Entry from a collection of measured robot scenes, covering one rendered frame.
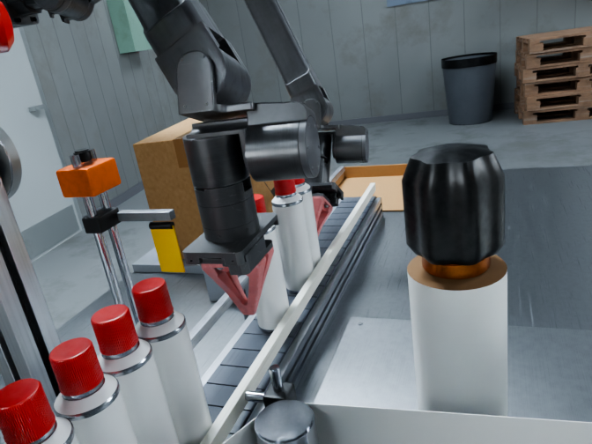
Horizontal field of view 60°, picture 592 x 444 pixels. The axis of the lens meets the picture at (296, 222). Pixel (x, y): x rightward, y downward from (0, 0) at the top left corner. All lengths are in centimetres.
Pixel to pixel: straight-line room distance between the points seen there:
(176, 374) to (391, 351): 30
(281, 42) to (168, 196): 40
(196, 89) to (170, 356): 25
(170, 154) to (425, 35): 592
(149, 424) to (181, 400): 5
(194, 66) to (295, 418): 31
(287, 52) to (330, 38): 596
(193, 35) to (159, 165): 64
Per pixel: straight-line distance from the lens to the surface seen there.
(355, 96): 698
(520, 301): 92
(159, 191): 114
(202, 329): 67
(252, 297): 55
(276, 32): 101
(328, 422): 36
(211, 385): 71
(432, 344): 50
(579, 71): 608
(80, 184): 56
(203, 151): 48
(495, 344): 50
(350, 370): 68
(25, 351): 59
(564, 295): 94
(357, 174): 162
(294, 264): 84
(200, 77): 48
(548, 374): 68
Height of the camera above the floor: 129
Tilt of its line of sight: 20 degrees down
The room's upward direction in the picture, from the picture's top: 9 degrees counter-clockwise
